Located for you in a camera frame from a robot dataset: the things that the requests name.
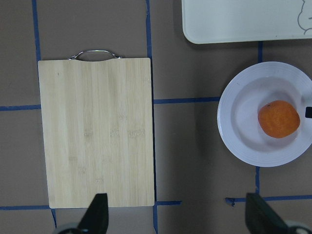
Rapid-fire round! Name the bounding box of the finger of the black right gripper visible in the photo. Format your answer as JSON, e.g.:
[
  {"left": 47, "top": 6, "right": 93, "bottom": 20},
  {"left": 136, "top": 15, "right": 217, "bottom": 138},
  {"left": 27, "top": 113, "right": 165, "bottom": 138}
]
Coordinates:
[{"left": 305, "top": 107, "right": 312, "bottom": 118}]

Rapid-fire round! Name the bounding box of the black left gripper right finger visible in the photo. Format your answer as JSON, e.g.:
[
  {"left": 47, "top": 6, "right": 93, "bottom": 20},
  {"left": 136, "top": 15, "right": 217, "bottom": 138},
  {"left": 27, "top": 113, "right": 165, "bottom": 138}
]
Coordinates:
[{"left": 245, "top": 193, "right": 288, "bottom": 234}]

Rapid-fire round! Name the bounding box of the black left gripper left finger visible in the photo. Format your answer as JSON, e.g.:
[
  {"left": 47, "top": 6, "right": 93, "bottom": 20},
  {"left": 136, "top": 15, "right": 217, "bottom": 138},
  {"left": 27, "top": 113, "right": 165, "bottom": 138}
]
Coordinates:
[{"left": 77, "top": 193, "right": 109, "bottom": 234}]

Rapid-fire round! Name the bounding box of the orange fruit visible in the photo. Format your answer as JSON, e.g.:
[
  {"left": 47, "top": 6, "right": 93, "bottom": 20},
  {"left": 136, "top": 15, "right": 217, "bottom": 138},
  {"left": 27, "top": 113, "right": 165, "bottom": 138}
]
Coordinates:
[{"left": 258, "top": 100, "right": 300, "bottom": 138}]

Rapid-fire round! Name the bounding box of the cream bear tray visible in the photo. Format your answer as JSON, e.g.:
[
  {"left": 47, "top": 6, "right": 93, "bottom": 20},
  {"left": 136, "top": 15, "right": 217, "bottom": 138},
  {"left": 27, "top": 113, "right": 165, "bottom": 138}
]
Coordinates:
[{"left": 181, "top": 0, "right": 312, "bottom": 44}]

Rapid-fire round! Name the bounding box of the white round plate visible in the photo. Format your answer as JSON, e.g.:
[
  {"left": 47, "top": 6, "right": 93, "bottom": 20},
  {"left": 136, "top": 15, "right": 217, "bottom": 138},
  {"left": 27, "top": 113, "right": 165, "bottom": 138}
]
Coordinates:
[{"left": 217, "top": 61, "right": 312, "bottom": 167}]

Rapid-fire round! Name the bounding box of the wooden cutting board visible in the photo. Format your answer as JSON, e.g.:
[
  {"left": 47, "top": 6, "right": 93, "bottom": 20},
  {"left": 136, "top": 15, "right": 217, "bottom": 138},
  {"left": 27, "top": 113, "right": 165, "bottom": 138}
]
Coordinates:
[{"left": 38, "top": 57, "right": 155, "bottom": 209}]

